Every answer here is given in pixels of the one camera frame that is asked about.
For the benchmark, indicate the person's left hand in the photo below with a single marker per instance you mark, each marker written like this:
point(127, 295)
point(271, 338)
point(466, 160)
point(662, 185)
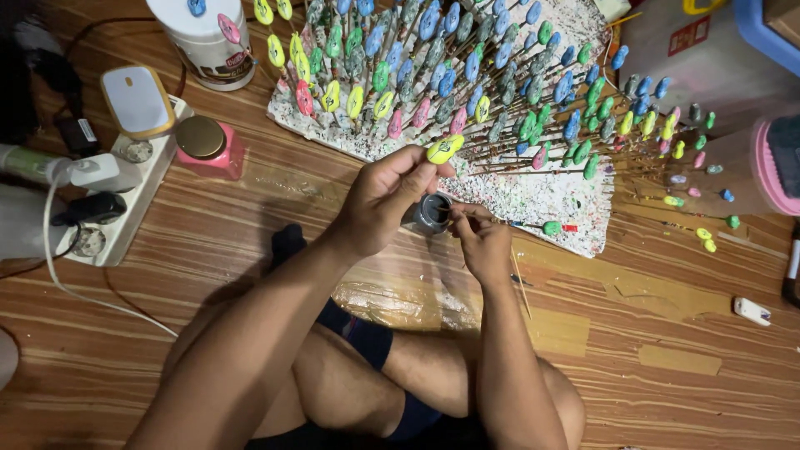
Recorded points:
point(375, 206)

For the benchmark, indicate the person's right hand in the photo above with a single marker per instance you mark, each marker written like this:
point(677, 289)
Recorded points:
point(487, 247)

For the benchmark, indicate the thin paint brush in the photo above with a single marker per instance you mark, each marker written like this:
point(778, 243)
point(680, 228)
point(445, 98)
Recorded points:
point(445, 209)

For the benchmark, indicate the yellow painted piece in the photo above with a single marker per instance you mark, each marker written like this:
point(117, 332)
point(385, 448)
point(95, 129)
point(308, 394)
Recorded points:
point(445, 149)

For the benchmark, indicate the bare bamboo stick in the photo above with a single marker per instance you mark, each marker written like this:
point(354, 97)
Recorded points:
point(521, 281)

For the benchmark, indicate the small grey paint jar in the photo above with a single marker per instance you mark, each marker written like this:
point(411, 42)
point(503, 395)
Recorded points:
point(427, 215)

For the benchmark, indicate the green piece on red-tipped stick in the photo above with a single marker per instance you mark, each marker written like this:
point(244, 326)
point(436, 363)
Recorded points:
point(551, 227)

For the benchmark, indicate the paint-speckled white foam board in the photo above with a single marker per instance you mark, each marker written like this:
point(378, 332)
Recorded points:
point(537, 194)

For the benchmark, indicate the dark blue shorts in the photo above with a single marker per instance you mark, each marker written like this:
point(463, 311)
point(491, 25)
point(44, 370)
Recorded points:
point(369, 340)

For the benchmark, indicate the group of painted pieces on sticks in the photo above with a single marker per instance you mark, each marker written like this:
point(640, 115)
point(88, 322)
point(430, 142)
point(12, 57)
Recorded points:
point(475, 69)

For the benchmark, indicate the pink jar with gold lid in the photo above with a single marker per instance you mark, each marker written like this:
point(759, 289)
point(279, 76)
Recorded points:
point(209, 149)

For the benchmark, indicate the person's bare legs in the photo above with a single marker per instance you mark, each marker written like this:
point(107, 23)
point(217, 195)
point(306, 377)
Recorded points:
point(350, 387)

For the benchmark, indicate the white tin with lid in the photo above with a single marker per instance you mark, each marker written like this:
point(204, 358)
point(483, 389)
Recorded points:
point(206, 50)

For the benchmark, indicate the white power strip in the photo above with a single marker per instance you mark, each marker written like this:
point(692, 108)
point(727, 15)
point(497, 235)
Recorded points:
point(134, 206)

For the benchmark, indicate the white gold-rimmed charger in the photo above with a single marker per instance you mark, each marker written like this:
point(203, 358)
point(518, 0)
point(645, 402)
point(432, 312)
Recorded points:
point(137, 100)

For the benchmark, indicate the white plug adapter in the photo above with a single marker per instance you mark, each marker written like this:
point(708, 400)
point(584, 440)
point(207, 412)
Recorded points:
point(103, 172)

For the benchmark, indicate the translucent plastic storage box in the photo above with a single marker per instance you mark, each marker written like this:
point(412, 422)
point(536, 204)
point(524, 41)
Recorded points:
point(700, 69)

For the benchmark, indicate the black plug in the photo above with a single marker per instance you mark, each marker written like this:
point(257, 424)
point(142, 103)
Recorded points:
point(94, 208)

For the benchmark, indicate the black power adapter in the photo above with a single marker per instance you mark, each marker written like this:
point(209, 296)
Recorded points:
point(78, 134)

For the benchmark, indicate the black marker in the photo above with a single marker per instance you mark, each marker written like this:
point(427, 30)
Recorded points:
point(792, 269)

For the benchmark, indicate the blue plastic stool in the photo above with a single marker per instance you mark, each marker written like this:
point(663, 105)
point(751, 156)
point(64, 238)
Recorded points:
point(765, 31)

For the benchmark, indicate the green and white bottle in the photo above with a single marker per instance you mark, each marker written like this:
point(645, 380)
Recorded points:
point(25, 162)

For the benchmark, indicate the black bag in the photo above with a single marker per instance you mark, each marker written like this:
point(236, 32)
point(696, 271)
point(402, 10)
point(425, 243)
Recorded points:
point(31, 69)

